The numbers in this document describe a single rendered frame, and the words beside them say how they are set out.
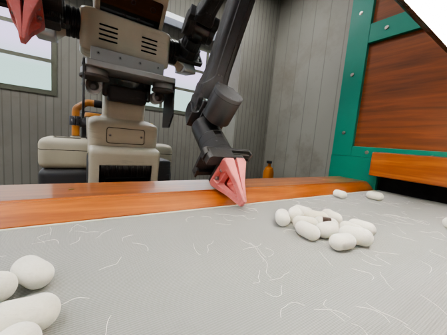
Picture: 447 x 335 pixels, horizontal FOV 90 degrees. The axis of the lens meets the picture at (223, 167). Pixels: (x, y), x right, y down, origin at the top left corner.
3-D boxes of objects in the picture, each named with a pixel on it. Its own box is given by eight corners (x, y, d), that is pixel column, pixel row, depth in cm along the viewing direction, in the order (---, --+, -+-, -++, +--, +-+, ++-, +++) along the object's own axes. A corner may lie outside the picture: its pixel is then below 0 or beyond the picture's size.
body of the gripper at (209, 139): (255, 156, 42) (239, 131, 46) (207, 153, 36) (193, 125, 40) (239, 179, 45) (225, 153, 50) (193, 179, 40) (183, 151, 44)
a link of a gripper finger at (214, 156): (265, 191, 35) (241, 150, 41) (227, 193, 31) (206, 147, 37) (245, 214, 39) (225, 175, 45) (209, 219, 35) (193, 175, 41)
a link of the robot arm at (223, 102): (217, 122, 56) (184, 111, 52) (239, 81, 49) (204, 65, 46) (225, 153, 48) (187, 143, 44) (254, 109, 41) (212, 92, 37)
